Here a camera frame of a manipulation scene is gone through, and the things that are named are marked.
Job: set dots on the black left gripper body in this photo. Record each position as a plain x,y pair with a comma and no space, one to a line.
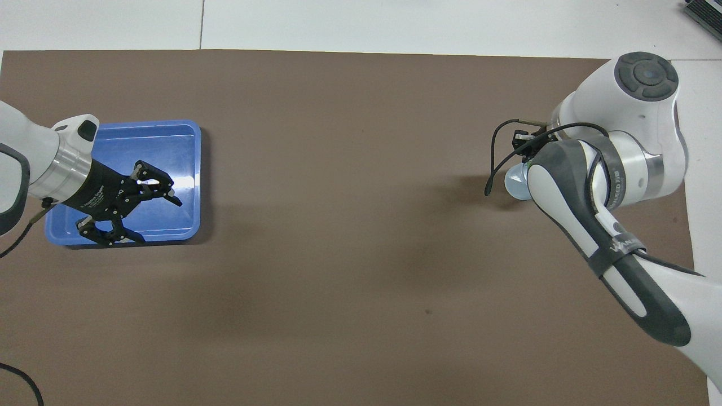
98,192

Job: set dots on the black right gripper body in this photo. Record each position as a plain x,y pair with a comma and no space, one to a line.
522,141

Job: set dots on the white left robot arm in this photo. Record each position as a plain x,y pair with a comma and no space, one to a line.
34,152

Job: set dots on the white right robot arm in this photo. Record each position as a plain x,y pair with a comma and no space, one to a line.
637,141

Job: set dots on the blue plastic tray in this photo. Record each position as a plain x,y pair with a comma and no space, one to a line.
180,146

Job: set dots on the translucent plastic cup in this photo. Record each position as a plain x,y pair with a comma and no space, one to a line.
516,183

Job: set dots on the brown table mat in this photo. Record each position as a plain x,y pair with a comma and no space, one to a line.
361,237

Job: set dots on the grey ribbed device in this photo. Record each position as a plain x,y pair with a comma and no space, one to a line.
706,12

